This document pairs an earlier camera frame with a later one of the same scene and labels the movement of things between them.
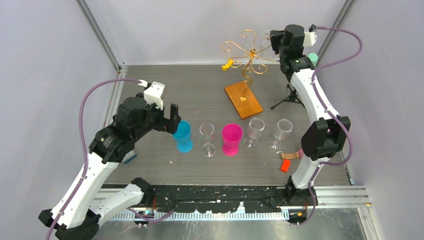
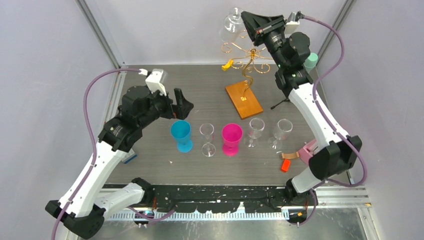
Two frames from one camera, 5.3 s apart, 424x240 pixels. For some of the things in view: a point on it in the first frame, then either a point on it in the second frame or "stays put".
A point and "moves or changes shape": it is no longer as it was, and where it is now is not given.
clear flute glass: [208, 150] stays put
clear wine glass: [265, 39] moves or changes shape
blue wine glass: [184, 144] stays put
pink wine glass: [232, 134] stays put
